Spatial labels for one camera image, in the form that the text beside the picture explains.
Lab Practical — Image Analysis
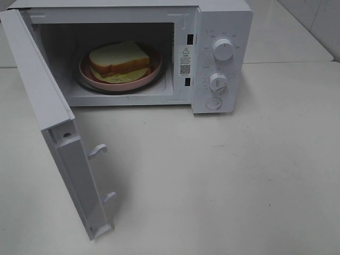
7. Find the white bread sandwich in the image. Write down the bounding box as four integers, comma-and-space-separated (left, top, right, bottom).
89, 41, 152, 84

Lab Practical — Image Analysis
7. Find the pink round plate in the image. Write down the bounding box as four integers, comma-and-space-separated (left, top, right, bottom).
75, 40, 166, 95

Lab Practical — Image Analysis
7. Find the white microwave door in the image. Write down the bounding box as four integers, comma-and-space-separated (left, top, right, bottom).
1, 9, 111, 240

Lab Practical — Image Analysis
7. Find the glass microwave turntable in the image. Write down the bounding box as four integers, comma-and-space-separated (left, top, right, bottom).
73, 52, 166, 95

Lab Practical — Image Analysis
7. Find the lower white timer knob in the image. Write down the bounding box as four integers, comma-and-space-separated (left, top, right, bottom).
209, 72, 228, 92

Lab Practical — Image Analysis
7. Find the white microwave oven body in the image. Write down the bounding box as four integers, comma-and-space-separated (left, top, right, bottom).
6, 1, 253, 114

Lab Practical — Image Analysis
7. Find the upper white power knob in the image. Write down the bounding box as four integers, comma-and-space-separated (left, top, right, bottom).
212, 37, 234, 61

